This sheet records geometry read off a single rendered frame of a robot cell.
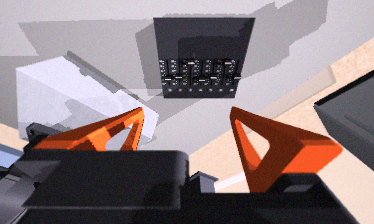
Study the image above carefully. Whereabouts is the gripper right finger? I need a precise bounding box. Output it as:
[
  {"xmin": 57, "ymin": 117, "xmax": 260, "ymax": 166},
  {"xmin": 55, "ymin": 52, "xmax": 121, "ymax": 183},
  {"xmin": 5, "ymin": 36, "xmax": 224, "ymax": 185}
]
[{"xmin": 229, "ymin": 106, "xmax": 343, "ymax": 192}]

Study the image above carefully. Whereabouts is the black lighting desk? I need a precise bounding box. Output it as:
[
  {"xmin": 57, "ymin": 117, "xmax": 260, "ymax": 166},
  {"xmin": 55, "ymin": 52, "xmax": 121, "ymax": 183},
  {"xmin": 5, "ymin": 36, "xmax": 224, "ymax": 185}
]
[{"xmin": 153, "ymin": 17, "xmax": 255, "ymax": 99}]

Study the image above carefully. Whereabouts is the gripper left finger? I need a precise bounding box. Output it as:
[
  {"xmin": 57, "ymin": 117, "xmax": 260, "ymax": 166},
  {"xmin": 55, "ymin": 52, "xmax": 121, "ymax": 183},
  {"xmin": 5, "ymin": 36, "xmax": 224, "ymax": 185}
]
[{"xmin": 32, "ymin": 107, "xmax": 145, "ymax": 150}]

